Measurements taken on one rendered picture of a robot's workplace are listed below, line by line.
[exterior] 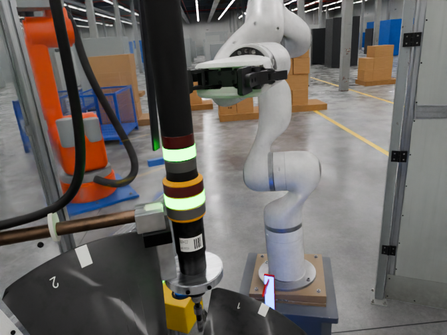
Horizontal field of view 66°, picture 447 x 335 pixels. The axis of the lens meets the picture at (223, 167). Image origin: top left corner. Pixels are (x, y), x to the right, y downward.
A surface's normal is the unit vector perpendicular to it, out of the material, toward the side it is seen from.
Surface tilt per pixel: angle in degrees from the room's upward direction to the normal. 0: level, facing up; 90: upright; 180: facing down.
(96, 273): 41
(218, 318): 10
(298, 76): 90
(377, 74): 90
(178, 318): 90
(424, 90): 90
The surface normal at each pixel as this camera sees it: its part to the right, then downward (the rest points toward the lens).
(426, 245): -0.35, 0.34
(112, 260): 0.22, -0.55
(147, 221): 0.24, 0.32
